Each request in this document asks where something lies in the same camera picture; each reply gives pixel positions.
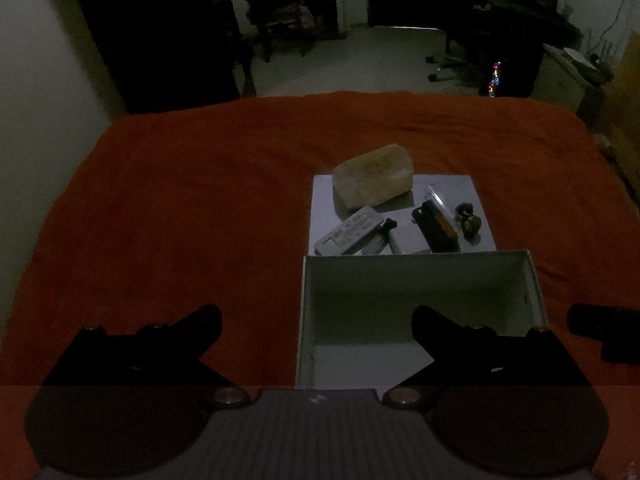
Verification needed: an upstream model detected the office chair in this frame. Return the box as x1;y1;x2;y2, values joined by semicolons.
425;10;496;84

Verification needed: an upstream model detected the white flat box lid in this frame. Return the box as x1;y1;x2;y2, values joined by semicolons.
308;174;497;257

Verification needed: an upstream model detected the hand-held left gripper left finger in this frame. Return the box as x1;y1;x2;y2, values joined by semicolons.
46;304;252;408

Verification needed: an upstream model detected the dark desk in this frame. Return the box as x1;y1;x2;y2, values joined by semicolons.
459;0;584;53

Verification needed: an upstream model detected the white bin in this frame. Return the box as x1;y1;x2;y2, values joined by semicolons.
541;42;617;113

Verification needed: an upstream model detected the wooden chair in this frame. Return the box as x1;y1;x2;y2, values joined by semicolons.
237;0;321;63

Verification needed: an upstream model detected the white remote control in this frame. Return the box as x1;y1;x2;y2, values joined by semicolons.
314;205;385;256

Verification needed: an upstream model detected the black utility knife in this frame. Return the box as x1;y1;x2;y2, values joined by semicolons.
411;200;461;254

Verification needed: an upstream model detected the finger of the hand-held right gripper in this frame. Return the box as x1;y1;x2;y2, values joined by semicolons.
567;304;640;364

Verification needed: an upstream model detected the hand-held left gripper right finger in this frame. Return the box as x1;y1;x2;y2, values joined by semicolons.
382;305;594;408

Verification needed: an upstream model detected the computer tower with coloured lights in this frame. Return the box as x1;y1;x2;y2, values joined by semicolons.
479;54;544;99

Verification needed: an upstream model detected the orange table cloth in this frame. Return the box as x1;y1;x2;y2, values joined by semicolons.
0;91;640;480

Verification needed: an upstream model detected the white fireplace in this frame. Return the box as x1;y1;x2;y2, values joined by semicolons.
295;0;348;39

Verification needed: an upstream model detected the dark wardrobe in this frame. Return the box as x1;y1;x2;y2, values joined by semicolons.
65;0;257;114

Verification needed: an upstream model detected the white cardboard box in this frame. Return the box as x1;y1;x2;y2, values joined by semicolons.
295;249;549;391

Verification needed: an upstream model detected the yellow cardboard box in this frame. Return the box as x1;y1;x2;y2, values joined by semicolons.
575;32;640;181

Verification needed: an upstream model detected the white flat card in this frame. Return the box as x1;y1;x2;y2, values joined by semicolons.
387;219;434;255

